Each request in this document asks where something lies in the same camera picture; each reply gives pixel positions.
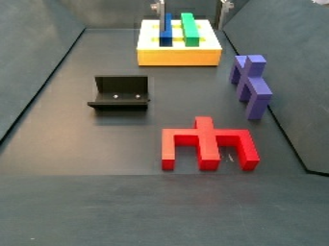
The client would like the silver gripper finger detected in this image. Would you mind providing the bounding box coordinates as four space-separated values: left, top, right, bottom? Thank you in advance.
149 0 165 32
218 0 234 29

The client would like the purple three-legged block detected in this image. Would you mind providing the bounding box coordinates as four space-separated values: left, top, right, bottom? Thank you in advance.
228 55 272 120

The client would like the yellow slotted board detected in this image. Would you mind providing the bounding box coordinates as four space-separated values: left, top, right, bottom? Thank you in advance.
136 19 222 66

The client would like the green bar block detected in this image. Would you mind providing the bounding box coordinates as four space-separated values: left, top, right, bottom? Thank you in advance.
180 12 199 47

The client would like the blue bar block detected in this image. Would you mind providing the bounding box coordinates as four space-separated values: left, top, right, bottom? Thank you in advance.
159 13 172 47

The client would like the red three-legged block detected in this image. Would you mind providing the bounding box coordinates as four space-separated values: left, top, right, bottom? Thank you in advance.
161 116 259 171

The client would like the black angle bracket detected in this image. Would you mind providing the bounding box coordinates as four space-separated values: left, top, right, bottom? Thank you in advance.
86 75 148 109

